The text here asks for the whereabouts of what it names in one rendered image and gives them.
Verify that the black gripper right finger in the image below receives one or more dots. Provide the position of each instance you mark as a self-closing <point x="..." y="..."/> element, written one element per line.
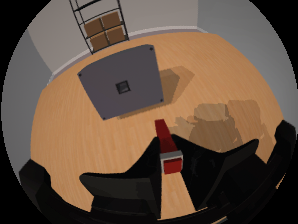
<point x="202" y="169"/>

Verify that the red square peg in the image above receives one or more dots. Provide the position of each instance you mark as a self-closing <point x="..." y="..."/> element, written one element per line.
<point x="171" y="159"/>

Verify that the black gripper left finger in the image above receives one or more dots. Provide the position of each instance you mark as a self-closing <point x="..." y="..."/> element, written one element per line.
<point x="143" y="180"/>

